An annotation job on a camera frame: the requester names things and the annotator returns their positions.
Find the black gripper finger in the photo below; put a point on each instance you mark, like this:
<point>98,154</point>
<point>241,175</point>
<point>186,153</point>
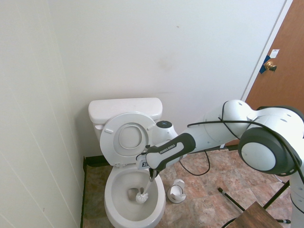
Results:
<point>150,173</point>
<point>156,173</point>

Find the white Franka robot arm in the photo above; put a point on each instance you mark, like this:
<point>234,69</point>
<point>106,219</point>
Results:
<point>213,135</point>

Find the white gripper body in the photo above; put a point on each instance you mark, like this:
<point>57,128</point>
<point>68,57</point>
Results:
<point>143,163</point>

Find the white toilet brush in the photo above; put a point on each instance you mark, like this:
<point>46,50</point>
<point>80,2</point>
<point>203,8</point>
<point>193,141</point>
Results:
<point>142,198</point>

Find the dark wooden table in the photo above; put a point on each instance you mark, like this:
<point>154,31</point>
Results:
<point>256,217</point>

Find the white door frame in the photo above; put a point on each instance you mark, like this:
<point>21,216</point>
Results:
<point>261,59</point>

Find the blue tape strip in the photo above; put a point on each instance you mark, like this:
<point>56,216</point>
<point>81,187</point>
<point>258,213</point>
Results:
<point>262,69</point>

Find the white toilet seat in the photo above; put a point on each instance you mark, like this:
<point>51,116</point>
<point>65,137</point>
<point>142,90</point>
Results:
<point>107,147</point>

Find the white toilet brush holder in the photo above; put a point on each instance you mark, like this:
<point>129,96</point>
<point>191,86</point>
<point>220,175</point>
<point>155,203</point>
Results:
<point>175,190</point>

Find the white tank lid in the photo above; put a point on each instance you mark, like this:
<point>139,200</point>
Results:
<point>118,107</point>

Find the brass door knob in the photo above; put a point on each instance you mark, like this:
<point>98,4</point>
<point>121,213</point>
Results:
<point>269,64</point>

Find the white toilet tank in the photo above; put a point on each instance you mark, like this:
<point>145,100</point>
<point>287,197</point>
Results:
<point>96,135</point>

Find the black stand leg with foot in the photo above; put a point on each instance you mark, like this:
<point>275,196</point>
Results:
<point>231,199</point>

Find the white paper label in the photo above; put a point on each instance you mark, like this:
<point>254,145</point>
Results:
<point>274,53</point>

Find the white toilet seat cover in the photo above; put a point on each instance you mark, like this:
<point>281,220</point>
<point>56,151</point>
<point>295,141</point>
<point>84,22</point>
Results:
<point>130,137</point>

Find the brown wooden door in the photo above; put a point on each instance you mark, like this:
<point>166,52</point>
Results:
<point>280,83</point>

